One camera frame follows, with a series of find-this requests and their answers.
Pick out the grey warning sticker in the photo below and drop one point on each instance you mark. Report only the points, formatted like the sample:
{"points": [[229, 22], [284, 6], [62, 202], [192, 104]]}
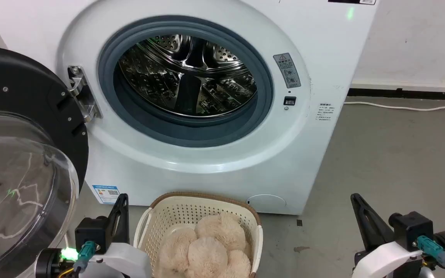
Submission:
{"points": [[287, 70]]}

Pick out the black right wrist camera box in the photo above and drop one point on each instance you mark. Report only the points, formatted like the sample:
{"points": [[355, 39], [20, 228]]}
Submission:
{"points": [[411, 227]]}

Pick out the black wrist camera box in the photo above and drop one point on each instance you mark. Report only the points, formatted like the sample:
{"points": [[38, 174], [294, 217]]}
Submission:
{"points": [[91, 233], [411, 227]]}

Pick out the cream plastic laundry basket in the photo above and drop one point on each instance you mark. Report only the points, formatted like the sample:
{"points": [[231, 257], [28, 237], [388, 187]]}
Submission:
{"points": [[176, 216]]}

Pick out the white front-load washing machine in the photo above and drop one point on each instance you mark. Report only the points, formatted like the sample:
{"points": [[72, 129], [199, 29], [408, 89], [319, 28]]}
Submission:
{"points": [[303, 154]]}

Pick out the black control panel strip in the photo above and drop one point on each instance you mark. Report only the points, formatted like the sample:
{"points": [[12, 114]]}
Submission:
{"points": [[352, 1]]}

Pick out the white text sticker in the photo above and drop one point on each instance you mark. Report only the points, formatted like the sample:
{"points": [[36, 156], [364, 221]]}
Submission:
{"points": [[324, 112]]}

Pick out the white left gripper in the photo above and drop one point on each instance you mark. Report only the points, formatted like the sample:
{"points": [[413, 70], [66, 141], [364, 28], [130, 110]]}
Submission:
{"points": [[124, 258]]}

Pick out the blue energy label sticker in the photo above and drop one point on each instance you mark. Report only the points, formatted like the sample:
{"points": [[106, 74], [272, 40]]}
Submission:
{"points": [[106, 194]]}

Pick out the stainless steel washer drum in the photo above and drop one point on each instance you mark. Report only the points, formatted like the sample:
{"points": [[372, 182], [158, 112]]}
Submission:
{"points": [[157, 85]]}

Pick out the metal door hinge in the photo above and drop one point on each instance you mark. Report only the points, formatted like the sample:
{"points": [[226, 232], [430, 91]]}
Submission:
{"points": [[85, 98]]}

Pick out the black round glass washer door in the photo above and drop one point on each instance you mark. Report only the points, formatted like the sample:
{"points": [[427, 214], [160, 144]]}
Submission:
{"points": [[21, 88]]}

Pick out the grey rubber door gasket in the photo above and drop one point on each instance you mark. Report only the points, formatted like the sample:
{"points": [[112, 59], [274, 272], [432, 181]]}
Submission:
{"points": [[191, 133]]}

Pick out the black door latch slot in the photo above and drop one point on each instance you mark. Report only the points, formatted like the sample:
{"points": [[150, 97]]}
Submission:
{"points": [[289, 101]]}

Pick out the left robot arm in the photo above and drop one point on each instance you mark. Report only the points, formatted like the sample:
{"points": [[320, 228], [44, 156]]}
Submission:
{"points": [[48, 264]]}

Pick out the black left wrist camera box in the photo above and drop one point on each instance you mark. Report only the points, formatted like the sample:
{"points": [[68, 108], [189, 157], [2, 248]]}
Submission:
{"points": [[91, 233]]}

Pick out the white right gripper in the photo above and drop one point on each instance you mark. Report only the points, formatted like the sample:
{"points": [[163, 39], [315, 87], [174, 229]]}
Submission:
{"points": [[388, 260]]}

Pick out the round white filter cover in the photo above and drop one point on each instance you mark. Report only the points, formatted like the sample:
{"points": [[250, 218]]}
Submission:
{"points": [[267, 204]]}

